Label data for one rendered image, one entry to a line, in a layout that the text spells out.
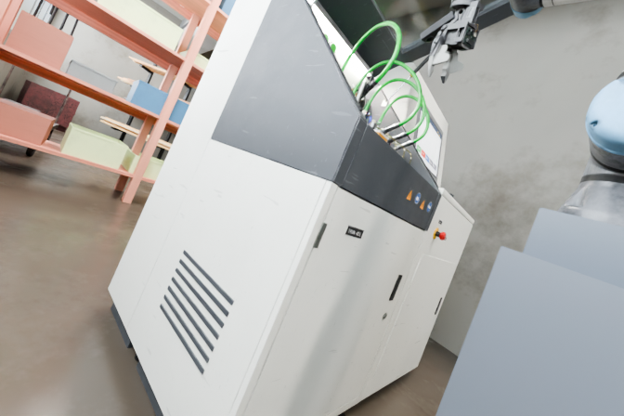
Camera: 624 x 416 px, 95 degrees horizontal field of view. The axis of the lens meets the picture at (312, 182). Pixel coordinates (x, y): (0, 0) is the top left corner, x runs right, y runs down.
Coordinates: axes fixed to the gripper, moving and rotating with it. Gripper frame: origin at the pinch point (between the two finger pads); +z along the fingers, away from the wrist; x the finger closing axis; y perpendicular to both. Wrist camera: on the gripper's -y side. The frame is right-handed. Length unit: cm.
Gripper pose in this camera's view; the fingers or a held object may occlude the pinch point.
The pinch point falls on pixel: (435, 76)
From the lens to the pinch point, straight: 101.6
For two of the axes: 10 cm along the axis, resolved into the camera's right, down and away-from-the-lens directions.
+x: 8.1, 0.6, 5.9
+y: 5.4, 3.1, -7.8
